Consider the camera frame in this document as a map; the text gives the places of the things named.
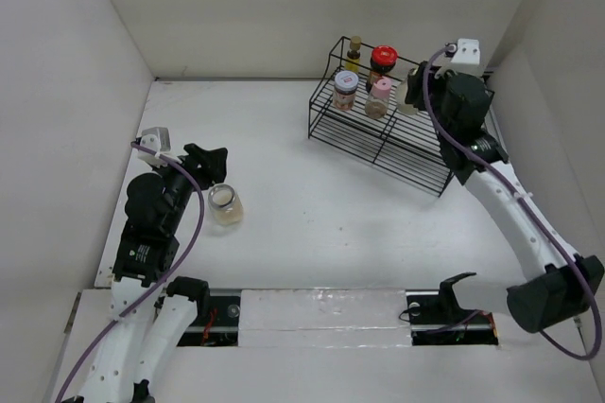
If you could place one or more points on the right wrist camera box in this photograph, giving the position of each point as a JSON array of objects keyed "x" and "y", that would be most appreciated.
[{"x": 462, "y": 57}]

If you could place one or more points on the yellow lid spice shaker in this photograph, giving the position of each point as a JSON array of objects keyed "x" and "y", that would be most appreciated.
[{"x": 401, "y": 105}]

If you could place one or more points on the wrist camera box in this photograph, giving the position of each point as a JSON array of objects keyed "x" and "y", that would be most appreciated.
[
  {"x": 153, "y": 140},
  {"x": 462, "y": 57}
]

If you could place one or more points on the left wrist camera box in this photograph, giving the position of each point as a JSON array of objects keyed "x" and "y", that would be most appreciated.
[{"x": 153, "y": 140}]

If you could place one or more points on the clear glass jar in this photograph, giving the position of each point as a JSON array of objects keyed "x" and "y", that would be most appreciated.
[{"x": 225, "y": 205}]

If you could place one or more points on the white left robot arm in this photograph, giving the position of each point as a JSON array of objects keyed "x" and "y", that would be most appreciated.
[{"x": 150, "y": 306}]

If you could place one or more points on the yellow oil bottle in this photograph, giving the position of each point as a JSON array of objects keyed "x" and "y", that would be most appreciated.
[{"x": 352, "y": 59}]

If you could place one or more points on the black wire rack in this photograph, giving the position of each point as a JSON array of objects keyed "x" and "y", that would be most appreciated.
[{"x": 405, "y": 146}]

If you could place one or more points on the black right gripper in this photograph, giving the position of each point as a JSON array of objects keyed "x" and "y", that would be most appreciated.
[{"x": 414, "y": 94}]

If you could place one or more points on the red lid sauce jar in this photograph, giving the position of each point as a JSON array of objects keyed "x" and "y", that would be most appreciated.
[{"x": 382, "y": 61}]

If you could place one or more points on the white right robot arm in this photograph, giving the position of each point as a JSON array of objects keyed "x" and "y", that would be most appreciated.
[{"x": 559, "y": 283}]

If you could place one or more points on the white lid sauce jar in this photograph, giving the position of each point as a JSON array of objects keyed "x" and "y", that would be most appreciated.
[{"x": 345, "y": 86}]

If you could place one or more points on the pink lid spice shaker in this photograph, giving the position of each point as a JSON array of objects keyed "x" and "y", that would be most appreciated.
[{"x": 377, "y": 102}]

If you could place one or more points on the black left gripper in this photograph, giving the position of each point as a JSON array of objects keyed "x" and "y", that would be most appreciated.
[{"x": 213, "y": 160}]

